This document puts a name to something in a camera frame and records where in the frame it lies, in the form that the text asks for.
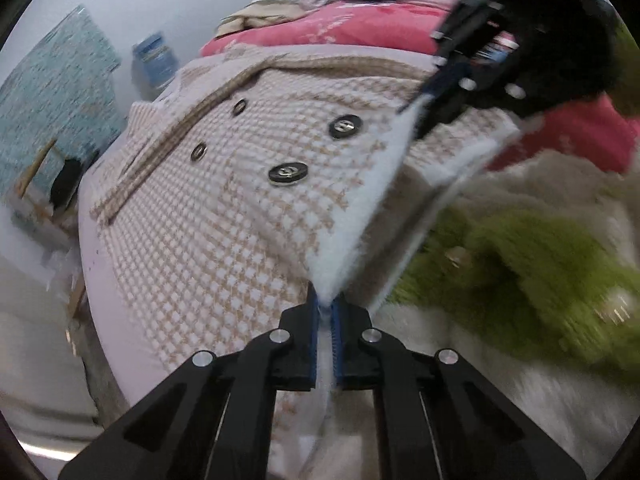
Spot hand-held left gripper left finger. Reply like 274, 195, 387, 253
57, 285, 321, 480

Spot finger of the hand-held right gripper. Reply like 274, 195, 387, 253
432, 2, 506, 56
397, 62, 526, 138

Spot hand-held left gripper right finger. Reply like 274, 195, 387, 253
330, 292, 588, 480

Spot beige white houndstooth coat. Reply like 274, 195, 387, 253
90, 42, 521, 466

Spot beige clothes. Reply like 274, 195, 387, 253
217, 0, 326, 37

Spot pink floral blanket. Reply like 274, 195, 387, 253
200, 0, 640, 173

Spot fluffy white green garment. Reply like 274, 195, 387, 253
385, 25, 640, 480

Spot black bag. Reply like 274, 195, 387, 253
50, 160, 84, 209

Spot blue water bottle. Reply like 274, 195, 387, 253
132, 32, 177, 89

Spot wooden chair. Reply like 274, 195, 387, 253
15, 139, 86, 226

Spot turquoise floral wall cloth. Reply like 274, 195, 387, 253
0, 5, 122, 201

